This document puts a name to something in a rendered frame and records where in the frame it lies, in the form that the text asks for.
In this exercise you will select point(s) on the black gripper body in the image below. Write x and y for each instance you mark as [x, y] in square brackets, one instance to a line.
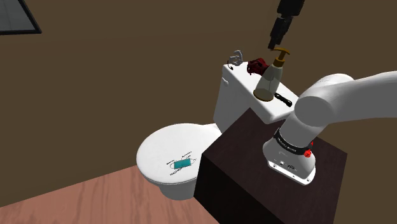
[291, 6]

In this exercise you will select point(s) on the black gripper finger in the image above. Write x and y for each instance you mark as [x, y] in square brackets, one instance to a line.
[280, 31]

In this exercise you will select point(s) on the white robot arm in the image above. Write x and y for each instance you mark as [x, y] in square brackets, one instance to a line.
[328, 102]

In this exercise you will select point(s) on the dark red crumpled object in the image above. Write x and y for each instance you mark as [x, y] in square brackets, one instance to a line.
[256, 66]

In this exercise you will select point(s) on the clear soap dispenser gold pump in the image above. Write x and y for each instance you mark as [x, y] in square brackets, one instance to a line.
[270, 79]

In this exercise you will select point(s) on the small silver grey object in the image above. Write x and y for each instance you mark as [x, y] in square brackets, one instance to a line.
[236, 59]

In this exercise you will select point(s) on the white toilet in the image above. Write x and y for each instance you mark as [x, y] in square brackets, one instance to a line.
[176, 145]

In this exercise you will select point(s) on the teal face mask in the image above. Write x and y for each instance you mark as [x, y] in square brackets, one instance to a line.
[181, 164]

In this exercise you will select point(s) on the dark framed window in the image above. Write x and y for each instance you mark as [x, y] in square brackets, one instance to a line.
[14, 15]

